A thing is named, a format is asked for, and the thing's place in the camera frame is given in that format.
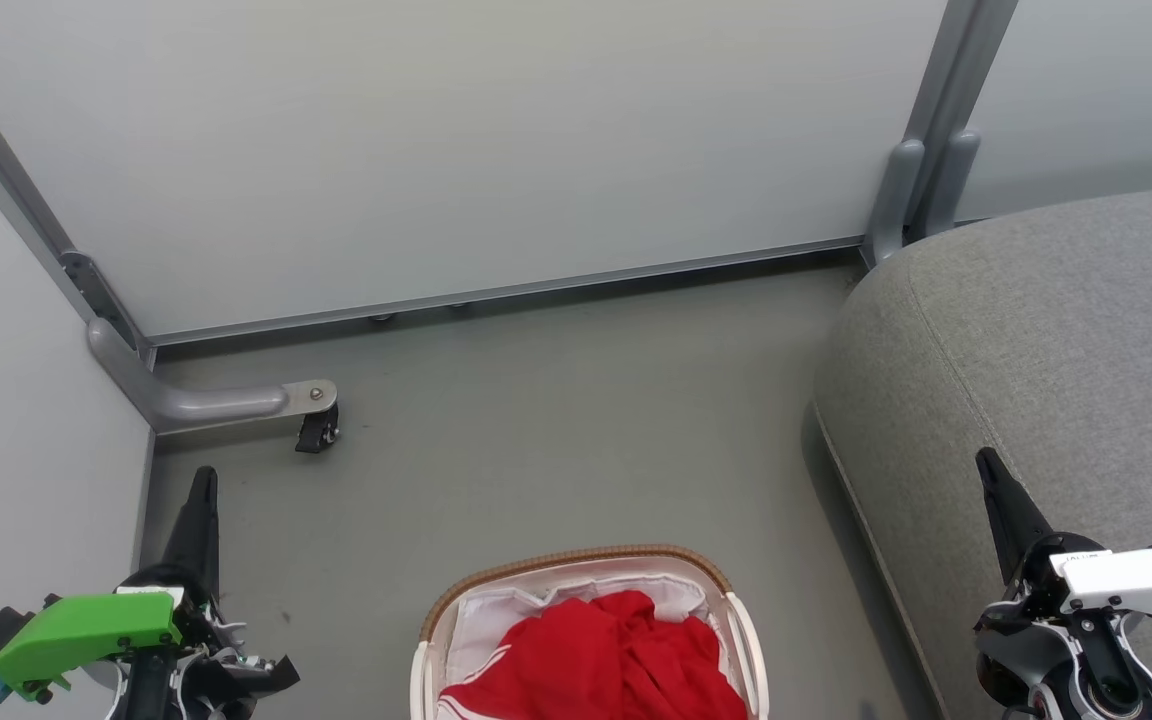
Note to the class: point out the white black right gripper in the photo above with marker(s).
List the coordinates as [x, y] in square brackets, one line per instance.
[1126, 580]

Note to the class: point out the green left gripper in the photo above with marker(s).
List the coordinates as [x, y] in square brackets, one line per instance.
[86, 630]

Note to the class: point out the red and white garment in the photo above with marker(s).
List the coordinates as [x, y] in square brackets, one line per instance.
[481, 695]

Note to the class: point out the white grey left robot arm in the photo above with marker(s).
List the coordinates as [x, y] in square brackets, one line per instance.
[206, 685]

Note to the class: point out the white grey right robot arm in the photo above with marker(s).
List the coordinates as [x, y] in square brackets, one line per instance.
[1086, 685]

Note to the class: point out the grey fabric sofa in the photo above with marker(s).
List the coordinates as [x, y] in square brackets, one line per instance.
[1036, 380]

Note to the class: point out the red cloth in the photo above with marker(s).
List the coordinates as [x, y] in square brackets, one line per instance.
[636, 650]

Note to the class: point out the grey curved partition foot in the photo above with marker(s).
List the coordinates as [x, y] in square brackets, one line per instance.
[186, 402]

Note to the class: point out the black caster wheel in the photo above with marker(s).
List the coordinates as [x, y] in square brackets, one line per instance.
[316, 430]

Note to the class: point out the white fabric basket liner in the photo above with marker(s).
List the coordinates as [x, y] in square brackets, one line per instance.
[496, 615]

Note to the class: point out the white laundry basket brown rim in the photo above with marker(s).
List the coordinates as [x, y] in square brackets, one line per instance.
[586, 558]

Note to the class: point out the grey partition post with hinge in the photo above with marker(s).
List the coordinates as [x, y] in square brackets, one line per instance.
[36, 210]

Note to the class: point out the grey double partition post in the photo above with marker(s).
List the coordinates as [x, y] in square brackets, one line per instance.
[936, 120]

